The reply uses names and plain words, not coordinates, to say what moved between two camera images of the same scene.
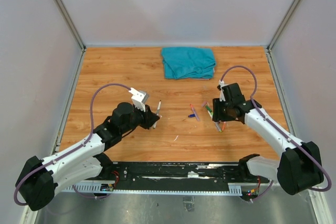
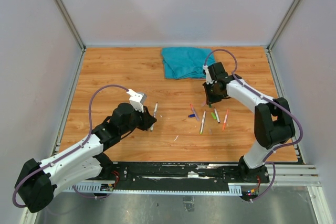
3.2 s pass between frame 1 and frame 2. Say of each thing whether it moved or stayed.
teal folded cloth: stayed
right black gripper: moved
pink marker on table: stayed
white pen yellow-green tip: moved
